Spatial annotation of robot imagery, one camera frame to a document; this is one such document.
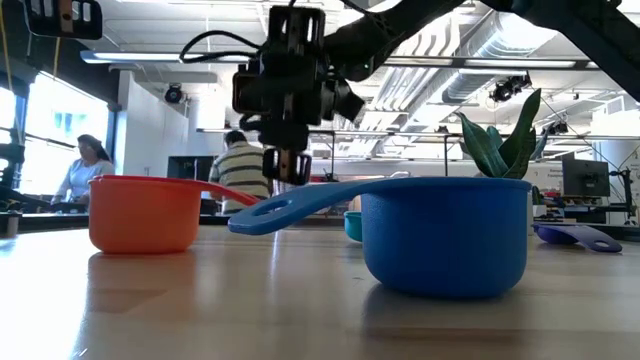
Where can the teal measuring cup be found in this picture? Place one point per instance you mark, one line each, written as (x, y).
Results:
(353, 227)

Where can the purple measuring cup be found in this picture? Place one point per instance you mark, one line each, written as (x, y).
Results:
(590, 237)

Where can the orange measuring cup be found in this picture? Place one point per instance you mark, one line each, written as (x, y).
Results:
(145, 215)

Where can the black computer monitor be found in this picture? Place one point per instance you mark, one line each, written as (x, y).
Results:
(585, 177)

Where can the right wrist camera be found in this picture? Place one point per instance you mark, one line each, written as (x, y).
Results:
(345, 100)

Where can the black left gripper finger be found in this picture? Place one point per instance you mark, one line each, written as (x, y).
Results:
(45, 20)

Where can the silver ventilation duct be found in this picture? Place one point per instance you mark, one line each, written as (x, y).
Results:
(480, 75)

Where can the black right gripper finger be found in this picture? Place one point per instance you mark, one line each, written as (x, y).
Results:
(300, 167)
(280, 25)

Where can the black ceiling spotlight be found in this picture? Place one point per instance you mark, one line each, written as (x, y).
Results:
(173, 94)
(507, 90)
(557, 128)

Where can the long ceiling light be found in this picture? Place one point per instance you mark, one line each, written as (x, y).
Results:
(500, 63)
(140, 56)

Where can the green snake plant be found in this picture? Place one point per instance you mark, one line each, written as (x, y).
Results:
(515, 145)

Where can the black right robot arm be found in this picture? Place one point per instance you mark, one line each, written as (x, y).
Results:
(590, 30)

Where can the blue measuring cup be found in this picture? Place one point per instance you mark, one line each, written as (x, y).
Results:
(445, 240)

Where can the person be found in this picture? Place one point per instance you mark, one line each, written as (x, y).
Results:
(240, 170)
(85, 175)

